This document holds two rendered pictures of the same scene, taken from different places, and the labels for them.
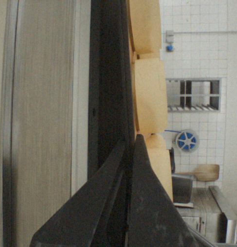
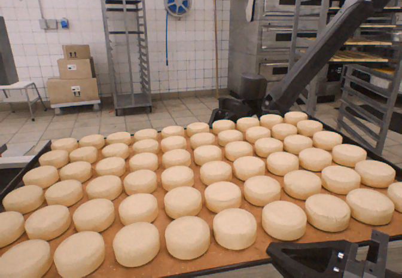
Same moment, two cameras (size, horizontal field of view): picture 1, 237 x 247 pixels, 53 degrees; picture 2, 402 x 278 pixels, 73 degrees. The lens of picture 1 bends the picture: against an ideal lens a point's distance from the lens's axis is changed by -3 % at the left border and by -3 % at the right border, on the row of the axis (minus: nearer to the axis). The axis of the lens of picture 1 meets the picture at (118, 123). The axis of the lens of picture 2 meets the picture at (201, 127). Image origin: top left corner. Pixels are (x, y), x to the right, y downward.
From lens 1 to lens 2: 0.25 m
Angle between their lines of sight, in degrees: 15
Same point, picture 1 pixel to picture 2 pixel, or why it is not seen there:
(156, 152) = (269, 227)
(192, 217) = not seen: outside the picture
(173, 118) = (151, 19)
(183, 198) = (262, 85)
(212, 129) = not seen: outside the picture
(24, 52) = not seen: outside the picture
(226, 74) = not seen: outside the picture
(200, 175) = not seen: outside the picture
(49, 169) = (272, 270)
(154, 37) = (207, 238)
